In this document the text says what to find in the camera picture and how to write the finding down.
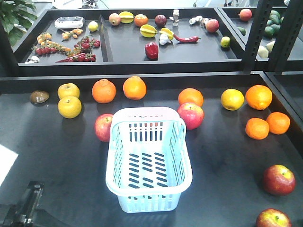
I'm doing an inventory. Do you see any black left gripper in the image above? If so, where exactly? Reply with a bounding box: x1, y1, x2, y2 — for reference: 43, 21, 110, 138
0, 181, 45, 227

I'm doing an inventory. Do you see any light blue plastic basket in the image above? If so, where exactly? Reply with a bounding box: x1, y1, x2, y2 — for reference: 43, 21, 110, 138
106, 107, 193, 213

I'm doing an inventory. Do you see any red apple left of basket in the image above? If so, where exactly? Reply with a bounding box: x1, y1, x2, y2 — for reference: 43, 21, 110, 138
94, 113, 113, 142

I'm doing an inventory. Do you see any red apple behind basket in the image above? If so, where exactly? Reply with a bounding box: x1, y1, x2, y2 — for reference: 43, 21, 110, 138
177, 103, 205, 130

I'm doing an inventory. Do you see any yellow apple front left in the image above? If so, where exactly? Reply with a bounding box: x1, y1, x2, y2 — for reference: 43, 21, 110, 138
57, 96, 82, 119

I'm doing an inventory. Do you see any yellow apple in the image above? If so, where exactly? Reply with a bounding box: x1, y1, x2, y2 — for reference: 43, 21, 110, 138
57, 83, 80, 99
57, 96, 82, 119

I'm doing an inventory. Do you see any brown round fruit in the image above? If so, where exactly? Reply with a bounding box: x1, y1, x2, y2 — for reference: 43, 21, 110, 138
30, 90, 49, 104

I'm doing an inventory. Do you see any yellow apple back left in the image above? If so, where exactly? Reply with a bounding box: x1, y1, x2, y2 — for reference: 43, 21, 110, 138
57, 83, 80, 99

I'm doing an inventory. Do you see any orange with knob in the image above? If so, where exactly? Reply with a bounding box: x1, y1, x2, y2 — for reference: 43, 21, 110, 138
92, 79, 116, 104

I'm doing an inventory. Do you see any round orange back centre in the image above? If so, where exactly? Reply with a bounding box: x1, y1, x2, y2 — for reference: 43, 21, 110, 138
123, 76, 147, 100

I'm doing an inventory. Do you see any white packaged tray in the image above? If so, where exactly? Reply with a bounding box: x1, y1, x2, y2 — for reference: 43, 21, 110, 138
54, 16, 85, 29

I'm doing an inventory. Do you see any green potted plant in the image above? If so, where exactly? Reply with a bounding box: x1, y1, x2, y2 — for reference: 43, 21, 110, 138
0, 0, 37, 46

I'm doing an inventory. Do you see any yellow lemon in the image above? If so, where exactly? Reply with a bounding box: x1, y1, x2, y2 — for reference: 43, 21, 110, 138
88, 21, 98, 32

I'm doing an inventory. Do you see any orange behind red apple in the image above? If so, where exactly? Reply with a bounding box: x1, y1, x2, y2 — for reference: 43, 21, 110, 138
178, 88, 204, 107

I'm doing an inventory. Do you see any red bell pepper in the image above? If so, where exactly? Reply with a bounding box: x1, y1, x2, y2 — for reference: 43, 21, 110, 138
144, 42, 159, 60

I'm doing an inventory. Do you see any pink peach back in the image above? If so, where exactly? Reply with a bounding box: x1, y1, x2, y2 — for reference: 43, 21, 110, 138
108, 13, 121, 26

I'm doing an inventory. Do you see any yellow starfruit large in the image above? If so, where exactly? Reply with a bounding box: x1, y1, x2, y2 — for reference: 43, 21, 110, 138
140, 24, 157, 38

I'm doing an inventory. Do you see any yellow starfruit back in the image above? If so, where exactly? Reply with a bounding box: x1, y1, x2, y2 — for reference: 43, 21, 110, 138
119, 11, 134, 24

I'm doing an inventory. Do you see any white garlic bulb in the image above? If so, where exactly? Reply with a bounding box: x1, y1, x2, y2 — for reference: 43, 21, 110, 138
159, 34, 171, 45

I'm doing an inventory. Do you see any orange persimmon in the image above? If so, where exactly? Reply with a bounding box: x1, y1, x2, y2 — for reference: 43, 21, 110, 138
134, 14, 148, 27

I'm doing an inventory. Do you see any yellow starfruit small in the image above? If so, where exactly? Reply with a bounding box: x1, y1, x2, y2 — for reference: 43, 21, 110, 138
160, 27, 174, 40

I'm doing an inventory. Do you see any dark red plum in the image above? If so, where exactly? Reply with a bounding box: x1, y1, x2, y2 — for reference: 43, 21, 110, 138
155, 15, 167, 28

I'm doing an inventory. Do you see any yellow citrus right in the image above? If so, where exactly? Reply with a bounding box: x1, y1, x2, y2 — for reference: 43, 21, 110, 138
221, 89, 244, 111

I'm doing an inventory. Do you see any red chili pepper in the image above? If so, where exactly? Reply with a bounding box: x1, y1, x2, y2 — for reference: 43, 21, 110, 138
173, 34, 200, 43

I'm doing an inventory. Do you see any red apple bottom right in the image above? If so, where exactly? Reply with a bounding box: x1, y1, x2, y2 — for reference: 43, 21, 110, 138
256, 208, 292, 227

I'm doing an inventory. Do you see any small tangerine front right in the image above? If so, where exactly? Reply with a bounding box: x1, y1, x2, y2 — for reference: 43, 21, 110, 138
245, 118, 269, 140

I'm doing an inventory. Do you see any small tangerine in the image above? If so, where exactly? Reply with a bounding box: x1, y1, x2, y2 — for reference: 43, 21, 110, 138
266, 112, 290, 135
245, 118, 269, 140

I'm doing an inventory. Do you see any black wooden produce stand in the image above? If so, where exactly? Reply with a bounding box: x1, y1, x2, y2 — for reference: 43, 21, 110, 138
0, 8, 303, 227

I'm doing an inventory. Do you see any red apple right side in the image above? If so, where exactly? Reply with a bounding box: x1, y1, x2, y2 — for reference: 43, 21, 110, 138
262, 165, 296, 196

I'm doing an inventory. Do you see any large orange right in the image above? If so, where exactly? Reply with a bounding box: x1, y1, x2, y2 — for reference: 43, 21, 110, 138
245, 85, 272, 110

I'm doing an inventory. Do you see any green lime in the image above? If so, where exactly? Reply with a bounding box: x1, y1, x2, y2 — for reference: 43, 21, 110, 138
220, 36, 231, 49

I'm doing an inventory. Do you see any red apple upper tray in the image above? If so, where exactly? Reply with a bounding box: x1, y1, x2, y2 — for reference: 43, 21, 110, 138
205, 19, 220, 33

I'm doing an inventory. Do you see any small tangerine far right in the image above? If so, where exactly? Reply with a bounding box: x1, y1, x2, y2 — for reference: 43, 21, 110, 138
266, 112, 290, 135

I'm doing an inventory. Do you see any red pomegranate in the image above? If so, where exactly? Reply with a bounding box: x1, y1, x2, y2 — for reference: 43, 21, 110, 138
238, 9, 252, 21

